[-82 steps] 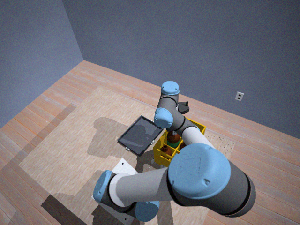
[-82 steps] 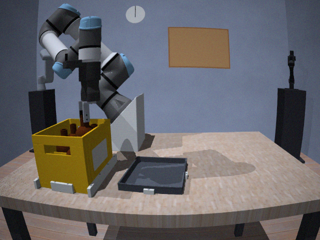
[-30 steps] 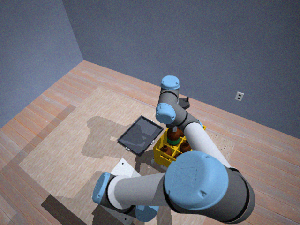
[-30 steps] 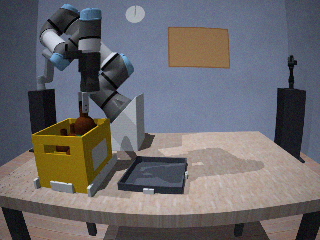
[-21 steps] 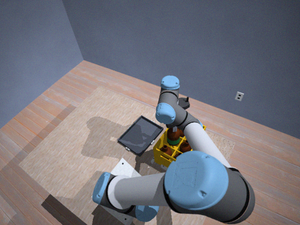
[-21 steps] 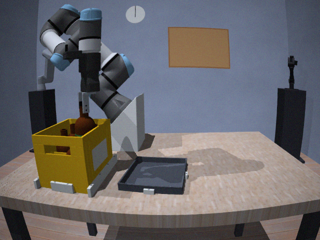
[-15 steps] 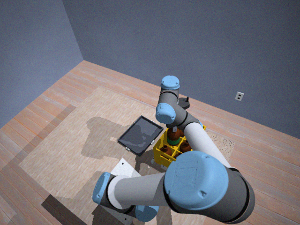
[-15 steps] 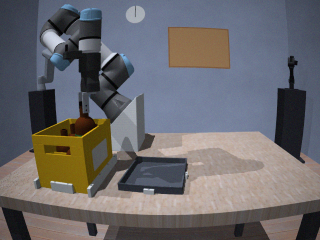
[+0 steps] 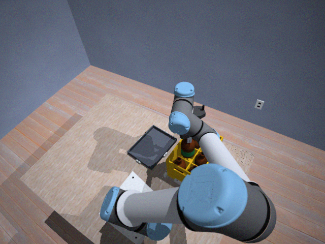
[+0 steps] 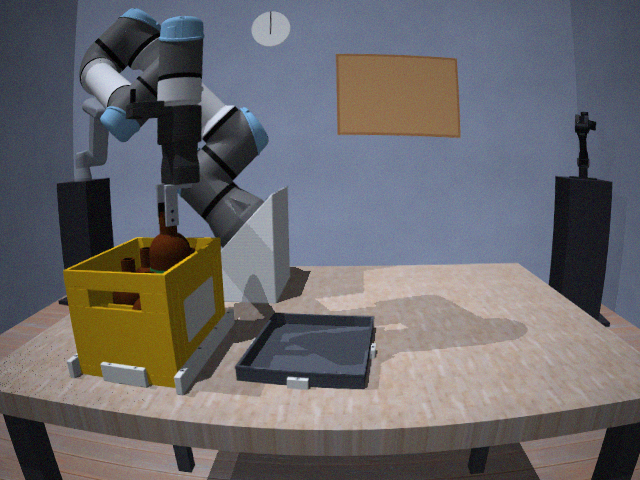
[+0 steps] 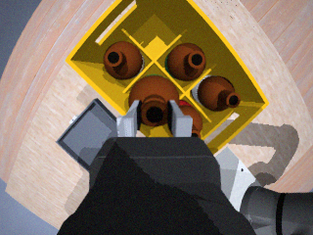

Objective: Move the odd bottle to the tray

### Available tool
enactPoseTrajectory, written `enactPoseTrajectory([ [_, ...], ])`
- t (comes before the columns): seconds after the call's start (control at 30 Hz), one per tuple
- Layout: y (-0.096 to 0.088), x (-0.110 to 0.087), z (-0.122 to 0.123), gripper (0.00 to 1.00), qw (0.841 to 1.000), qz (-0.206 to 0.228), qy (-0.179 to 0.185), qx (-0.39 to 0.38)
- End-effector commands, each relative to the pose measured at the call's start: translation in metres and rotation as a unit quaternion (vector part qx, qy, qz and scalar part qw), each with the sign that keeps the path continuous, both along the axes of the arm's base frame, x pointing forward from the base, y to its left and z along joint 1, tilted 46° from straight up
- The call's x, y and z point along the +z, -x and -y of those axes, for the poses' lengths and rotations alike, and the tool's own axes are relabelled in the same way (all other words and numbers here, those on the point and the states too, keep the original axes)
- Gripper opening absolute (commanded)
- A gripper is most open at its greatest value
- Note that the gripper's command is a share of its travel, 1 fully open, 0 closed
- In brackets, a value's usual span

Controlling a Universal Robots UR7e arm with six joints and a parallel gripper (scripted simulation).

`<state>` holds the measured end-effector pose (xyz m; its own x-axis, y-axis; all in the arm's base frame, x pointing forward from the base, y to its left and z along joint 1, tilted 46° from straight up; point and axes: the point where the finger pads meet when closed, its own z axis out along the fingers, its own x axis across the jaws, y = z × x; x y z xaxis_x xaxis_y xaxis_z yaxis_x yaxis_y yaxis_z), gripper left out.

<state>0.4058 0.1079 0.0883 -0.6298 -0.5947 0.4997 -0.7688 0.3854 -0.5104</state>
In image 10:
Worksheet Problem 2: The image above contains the yellow plastic crate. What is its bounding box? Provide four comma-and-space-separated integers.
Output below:
63, 238, 225, 388

